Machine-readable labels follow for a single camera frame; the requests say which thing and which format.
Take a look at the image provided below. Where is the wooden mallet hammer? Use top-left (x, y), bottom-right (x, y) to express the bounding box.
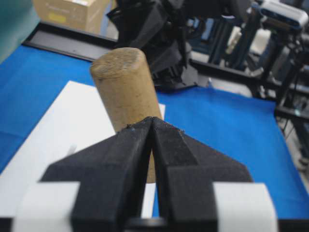
top-left (89, 47), bottom-right (165, 184)

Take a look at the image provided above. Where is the green backdrop sheet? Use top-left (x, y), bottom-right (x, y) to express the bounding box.
top-left (0, 0), bottom-right (40, 62)

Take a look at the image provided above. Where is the cardboard box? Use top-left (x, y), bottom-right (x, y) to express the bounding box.
top-left (32, 0), bottom-right (112, 34)

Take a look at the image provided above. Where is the white foam board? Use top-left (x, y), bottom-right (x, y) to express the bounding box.
top-left (0, 80), bottom-right (166, 219)

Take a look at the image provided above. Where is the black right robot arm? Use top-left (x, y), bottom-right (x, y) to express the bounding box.
top-left (107, 0), bottom-right (206, 91)

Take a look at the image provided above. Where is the blue table cloth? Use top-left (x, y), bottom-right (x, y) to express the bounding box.
top-left (0, 46), bottom-right (309, 219)

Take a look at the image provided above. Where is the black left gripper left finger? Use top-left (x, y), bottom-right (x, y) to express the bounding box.
top-left (41, 117), bottom-right (153, 232)

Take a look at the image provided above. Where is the black frame rail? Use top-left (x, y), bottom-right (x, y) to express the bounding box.
top-left (22, 21), bottom-right (117, 62)

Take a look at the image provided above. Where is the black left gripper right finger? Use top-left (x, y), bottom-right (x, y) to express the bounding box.
top-left (151, 117), bottom-right (253, 232)

